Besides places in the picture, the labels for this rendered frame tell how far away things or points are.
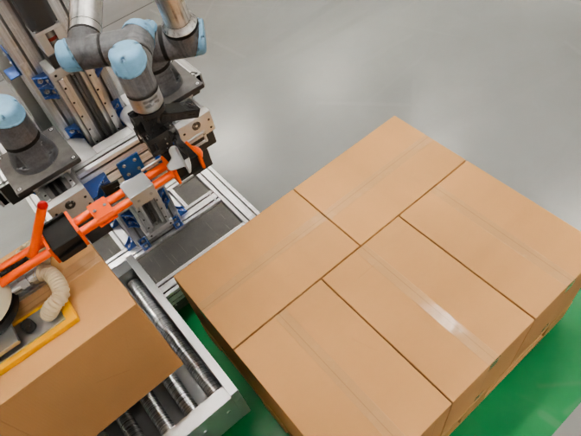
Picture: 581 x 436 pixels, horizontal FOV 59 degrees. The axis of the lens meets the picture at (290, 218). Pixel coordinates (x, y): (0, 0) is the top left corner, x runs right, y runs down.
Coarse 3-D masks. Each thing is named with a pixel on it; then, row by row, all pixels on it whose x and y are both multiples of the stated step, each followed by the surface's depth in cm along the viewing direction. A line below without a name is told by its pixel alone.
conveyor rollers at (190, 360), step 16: (144, 288) 196; (144, 304) 190; (160, 320) 185; (176, 336) 181; (176, 352) 178; (192, 352) 177; (192, 368) 173; (176, 384) 170; (208, 384) 168; (144, 400) 168; (176, 400) 167; (192, 400) 167; (128, 416) 166; (160, 416) 164; (128, 432) 163; (160, 432) 162
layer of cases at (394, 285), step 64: (384, 128) 228; (320, 192) 211; (384, 192) 207; (448, 192) 203; (512, 192) 199; (256, 256) 197; (320, 256) 193; (384, 256) 189; (448, 256) 186; (512, 256) 182; (576, 256) 179; (256, 320) 181; (320, 320) 177; (384, 320) 174; (448, 320) 171; (512, 320) 168; (256, 384) 185; (320, 384) 164; (384, 384) 162; (448, 384) 159
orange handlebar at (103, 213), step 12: (156, 168) 135; (156, 180) 133; (168, 180) 134; (120, 192) 132; (96, 204) 130; (108, 204) 129; (120, 204) 129; (84, 216) 129; (96, 216) 127; (108, 216) 128; (84, 228) 126; (24, 252) 124; (48, 252) 123; (0, 264) 123; (12, 264) 123; (24, 264) 122; (36, 264) 123; (12, 276) 121
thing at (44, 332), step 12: (36, 312) 127; (60, 312) 126; (72, 312) 126; (12, 324) 127; (24, 324) 123; (36, 324) 125; (48, 324) 125; (60, 324) 125; (72, 324) 126; (24, 336) 124; (36, 336) 123; (48, 336) 123; (24, 348) 122; (36, 348) 123; (0, 360) 121; (12, 360) 121; (0, 372) 120
